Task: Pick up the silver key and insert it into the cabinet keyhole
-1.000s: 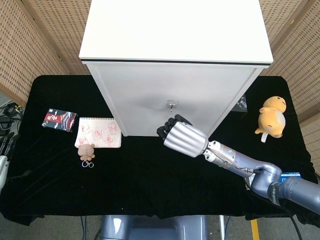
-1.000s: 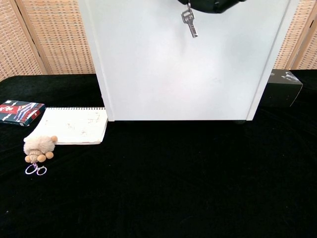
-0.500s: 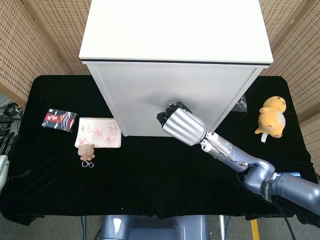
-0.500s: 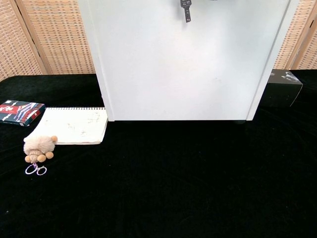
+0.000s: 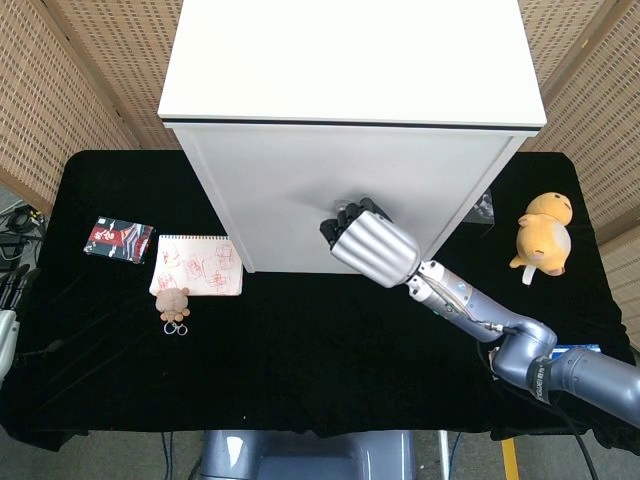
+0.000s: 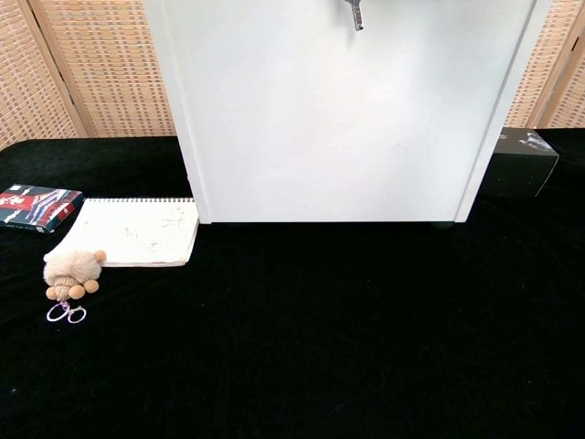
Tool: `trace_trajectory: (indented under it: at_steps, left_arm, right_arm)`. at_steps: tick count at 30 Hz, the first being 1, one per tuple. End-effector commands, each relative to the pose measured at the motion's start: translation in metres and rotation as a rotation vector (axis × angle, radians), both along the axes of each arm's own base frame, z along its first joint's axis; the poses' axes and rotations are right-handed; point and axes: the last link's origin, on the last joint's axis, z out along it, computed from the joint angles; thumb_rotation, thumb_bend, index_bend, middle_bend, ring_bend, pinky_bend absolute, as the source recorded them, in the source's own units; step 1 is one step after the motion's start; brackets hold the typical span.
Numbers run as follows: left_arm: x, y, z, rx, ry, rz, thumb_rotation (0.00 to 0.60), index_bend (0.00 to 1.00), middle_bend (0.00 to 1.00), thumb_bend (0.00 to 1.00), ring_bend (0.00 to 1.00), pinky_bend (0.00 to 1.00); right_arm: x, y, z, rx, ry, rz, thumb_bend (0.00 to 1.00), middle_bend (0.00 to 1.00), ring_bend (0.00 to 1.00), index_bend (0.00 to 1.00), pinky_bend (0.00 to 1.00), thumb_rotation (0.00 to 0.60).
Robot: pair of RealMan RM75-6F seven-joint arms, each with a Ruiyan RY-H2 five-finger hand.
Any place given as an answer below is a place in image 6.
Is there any silver key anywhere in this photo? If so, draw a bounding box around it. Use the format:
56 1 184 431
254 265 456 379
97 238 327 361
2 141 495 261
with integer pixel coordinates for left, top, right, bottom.
343 0 367 32

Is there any white cabinet box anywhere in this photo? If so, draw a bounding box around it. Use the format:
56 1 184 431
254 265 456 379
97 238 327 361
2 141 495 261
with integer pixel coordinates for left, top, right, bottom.
142 0 555 230

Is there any black velvet table cloth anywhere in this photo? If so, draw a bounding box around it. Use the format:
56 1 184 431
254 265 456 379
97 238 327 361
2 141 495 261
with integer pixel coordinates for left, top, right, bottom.
0 127 585 439

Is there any white spiral notebook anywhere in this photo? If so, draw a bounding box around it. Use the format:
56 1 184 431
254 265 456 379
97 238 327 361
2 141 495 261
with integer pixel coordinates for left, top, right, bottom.
49 197 201 268

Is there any black cardboard box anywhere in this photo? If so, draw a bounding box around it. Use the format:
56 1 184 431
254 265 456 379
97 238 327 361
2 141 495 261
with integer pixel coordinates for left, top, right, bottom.
477 126 560 198

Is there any woven rattan folding screen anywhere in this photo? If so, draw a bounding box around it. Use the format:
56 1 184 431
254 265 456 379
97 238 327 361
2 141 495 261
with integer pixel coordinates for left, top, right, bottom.
0 0 585 151

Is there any dark printed card box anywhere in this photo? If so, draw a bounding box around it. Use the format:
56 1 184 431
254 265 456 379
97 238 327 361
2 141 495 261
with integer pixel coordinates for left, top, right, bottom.
0 183 85 235

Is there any beige fluffy plush keychain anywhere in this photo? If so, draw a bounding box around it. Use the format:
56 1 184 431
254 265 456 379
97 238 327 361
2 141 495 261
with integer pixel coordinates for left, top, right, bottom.
42 249 108 326

